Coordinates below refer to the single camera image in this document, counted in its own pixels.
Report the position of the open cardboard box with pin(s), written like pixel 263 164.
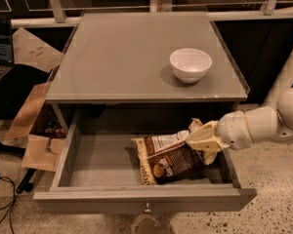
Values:
pixel 44 148

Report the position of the open laptop computer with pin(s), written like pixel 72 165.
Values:
pixel 6 47

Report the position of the brown paper sheet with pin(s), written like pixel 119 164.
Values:
pixel 31 50

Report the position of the open grey top drawer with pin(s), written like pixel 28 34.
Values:
pixel 99 171

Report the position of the metal railing frame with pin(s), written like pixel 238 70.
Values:
pixel 88 4

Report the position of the brown chip bag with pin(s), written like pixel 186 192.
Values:
pixel 168 158

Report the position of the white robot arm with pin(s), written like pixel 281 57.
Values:
pixel 272 121

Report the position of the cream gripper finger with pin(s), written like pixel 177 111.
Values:
pixel 199 131
pixel 212 144

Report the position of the metal drawer knob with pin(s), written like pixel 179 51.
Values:
pixel 147 210

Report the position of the white ceramic bowl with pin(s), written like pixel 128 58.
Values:
pixel 190 65

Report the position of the grey cabinet with counter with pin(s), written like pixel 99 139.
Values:
pixel 121 60

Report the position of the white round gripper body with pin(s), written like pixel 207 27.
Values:
pixel 233 130

